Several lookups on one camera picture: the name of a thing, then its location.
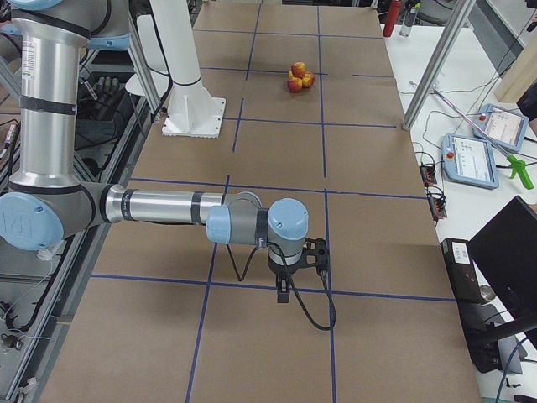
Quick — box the green handled reacher grabber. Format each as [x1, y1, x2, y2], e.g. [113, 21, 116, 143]
[432, 89, 534, 190]

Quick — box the clear water bottle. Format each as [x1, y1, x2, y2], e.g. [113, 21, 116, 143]
[399, 0, 420, 37]

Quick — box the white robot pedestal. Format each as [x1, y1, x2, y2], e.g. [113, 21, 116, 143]
[150, 0, 226, 139]

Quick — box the red water bottle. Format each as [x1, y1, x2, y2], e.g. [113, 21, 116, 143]
[383, 0, 402, 38]

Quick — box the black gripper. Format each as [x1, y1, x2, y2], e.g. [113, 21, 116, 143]
[268, 238, 330, 303]

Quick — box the lower orange black adapter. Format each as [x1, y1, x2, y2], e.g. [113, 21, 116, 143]
[425, 186, 447, 222]

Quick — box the black computer box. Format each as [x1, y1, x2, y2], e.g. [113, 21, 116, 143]
[441, 238, 522, 374]

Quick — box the teach pendant tablet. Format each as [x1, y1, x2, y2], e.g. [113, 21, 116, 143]
[441, 133, 499, 189]
[476, 103, 529, 152]

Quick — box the lone red yellow apple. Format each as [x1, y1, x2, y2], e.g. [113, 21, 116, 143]
[290, 61, 307, 78]

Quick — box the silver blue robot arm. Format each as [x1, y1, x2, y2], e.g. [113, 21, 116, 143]
[1, 1, 330, 303]

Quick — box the far teach pendant tablet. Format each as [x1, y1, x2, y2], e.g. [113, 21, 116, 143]
[476, 103, 529, 152]

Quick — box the aluminium frame post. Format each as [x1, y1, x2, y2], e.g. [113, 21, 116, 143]
[402, 0, 476, 131]

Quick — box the red yellow apple right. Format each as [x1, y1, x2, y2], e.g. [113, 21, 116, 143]
[301, 71, 315, 88]

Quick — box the near teach pendant tablet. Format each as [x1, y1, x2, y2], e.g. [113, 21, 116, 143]
[441, 133, 499, 189]

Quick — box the red yellow apple front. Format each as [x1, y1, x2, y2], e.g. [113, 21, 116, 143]
[286, 76, 303, 93]

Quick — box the black monitor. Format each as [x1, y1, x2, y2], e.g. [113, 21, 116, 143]
[469, 196, 536, 318]

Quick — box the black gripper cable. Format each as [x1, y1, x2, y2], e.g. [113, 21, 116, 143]
[225, 243, 337, 332]

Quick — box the upper orange black adapter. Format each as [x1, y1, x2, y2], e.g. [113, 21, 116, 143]
[418, 151, 437, 186]

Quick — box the orange black adapter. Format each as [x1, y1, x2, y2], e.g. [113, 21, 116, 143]
[418, 151, 437, 186]
[425, 186, 447, 222]

